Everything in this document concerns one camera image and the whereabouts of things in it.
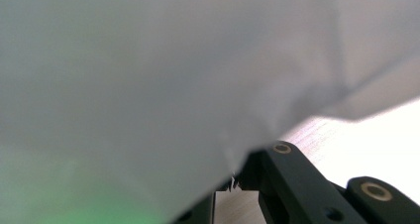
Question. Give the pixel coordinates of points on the white cloth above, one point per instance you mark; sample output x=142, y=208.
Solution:
x=165, y=85

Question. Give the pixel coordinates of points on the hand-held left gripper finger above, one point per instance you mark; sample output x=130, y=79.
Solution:
x=252, y=172

